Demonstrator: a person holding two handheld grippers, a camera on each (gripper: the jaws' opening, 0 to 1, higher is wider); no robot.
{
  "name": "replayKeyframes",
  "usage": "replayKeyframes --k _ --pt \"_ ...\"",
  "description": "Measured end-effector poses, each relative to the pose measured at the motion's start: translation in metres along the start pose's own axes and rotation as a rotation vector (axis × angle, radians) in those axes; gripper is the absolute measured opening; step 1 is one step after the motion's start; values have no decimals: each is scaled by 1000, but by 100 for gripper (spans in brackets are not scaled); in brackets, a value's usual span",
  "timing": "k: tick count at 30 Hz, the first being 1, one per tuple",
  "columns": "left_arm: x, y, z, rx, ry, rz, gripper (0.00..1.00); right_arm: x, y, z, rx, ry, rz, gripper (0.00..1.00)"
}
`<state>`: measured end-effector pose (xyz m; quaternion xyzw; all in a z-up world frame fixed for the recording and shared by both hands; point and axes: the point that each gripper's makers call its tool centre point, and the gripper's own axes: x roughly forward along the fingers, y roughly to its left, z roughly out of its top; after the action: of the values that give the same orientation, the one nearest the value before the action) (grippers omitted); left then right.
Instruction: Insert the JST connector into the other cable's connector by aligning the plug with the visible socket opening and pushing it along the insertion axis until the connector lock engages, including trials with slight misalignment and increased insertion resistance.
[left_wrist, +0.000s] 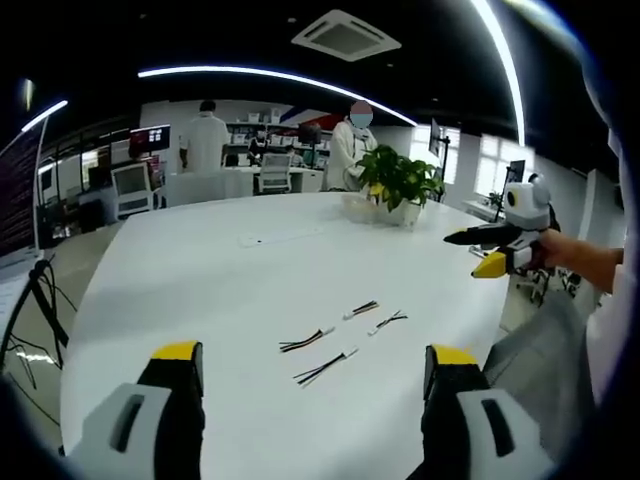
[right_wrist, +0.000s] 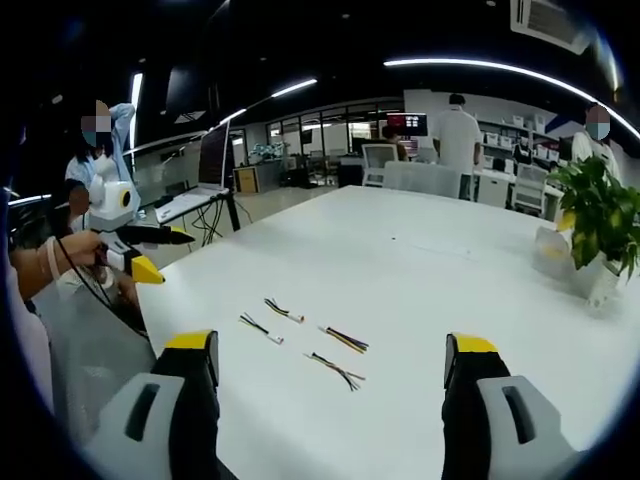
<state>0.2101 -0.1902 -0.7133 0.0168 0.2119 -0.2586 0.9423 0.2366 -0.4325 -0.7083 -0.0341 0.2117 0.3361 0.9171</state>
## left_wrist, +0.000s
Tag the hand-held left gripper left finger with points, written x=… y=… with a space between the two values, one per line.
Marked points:
x=150 y=400

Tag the person's grey trouser leg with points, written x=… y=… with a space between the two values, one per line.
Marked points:
x=545 y=360

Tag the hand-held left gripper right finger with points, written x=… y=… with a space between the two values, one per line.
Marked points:
x=465 y=415

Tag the curved ceiling light strip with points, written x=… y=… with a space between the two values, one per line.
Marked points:
x=505 y=60
x=250 y=74

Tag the green potted plant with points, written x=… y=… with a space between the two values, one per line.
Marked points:
x=395 y=175

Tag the office chair base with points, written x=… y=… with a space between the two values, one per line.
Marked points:
x=537 y=285

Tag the ceiling air conditioner vent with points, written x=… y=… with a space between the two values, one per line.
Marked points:
x=345 y=35

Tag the person's white sleeve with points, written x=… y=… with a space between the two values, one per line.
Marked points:
x=620 y=310

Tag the white office chair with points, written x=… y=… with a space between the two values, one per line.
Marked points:
x=275 y=172

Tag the white framed monitor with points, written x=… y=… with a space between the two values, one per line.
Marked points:
x=131 y=182

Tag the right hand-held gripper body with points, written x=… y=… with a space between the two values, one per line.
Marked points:
x=525 y=205

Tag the person's right hand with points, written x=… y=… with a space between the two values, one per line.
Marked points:
x=553 y=250

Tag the clear plastic container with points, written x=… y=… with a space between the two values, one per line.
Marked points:
x=356 y=207

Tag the black monitor on stand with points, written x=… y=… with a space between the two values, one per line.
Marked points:
x=436 y=137

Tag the flat white strip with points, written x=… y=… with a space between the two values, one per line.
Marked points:
x=280 y=236

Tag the large dark screen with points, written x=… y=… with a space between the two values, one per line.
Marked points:
x=17 y=195

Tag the dark monitor with red window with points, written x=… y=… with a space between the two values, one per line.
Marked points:
x=150 y=137

